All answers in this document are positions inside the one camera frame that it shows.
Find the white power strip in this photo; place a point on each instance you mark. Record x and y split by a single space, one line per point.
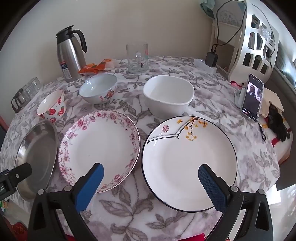
201 63

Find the red patterned cloth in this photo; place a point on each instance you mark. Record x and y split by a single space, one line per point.
19 231

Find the pink toy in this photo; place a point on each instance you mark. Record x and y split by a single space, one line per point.
235 84

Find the clear glass mug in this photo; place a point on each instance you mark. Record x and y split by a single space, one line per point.
137 62

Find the light blue strawberry bowl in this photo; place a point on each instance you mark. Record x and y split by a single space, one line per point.
99 85

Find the black charger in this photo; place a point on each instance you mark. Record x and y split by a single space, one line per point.
211 59

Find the pink floral plate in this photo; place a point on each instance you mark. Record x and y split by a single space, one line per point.
99 143

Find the small glass cup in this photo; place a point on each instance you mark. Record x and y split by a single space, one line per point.
35 83
27 90

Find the smartphone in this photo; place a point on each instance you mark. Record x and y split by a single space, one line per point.
252 99

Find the red trimmed white cloth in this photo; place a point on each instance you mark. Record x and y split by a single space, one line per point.
281 150

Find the black cloth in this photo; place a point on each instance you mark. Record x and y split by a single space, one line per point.
277 122

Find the stainless steel thermos jug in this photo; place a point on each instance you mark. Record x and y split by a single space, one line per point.
67 53

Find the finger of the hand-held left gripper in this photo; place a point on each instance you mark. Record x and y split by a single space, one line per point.
23 172

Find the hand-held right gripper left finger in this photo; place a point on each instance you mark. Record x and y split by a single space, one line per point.
90 186

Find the beige paper bag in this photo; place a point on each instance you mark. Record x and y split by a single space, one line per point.
274 97

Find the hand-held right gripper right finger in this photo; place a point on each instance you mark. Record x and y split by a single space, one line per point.
211 187

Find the stainless steel plate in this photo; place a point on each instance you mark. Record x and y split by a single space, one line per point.
39 148

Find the small red strawberry bowl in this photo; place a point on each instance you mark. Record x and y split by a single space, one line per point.
49 104

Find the white plate yellow flower print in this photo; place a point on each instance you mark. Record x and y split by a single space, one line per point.
180 162

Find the pale phone stand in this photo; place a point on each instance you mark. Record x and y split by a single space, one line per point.
239 98

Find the teal cloth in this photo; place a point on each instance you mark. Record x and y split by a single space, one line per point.
207 8

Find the white square bowl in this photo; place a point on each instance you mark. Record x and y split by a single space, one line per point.
168 92

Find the dark brown panel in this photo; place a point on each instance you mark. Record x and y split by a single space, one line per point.
286 184

